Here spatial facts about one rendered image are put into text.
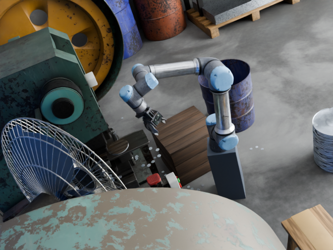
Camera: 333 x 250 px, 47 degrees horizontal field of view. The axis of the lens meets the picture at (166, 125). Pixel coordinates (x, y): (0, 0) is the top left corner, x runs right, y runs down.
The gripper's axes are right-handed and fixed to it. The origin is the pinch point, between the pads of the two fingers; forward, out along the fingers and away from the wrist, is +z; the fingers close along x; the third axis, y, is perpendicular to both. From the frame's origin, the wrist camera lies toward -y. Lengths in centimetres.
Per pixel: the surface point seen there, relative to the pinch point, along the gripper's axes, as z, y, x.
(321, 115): 82, 41, 73
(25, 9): -79, -49, 11
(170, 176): 16.3, 10.7, -19.4
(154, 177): 0.4, 16.5, -26.5
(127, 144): -1.7, -13.4, -16.1
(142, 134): 2.4, -12.2, -6.0
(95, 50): -38, -41, 20
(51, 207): -105, 104, -57
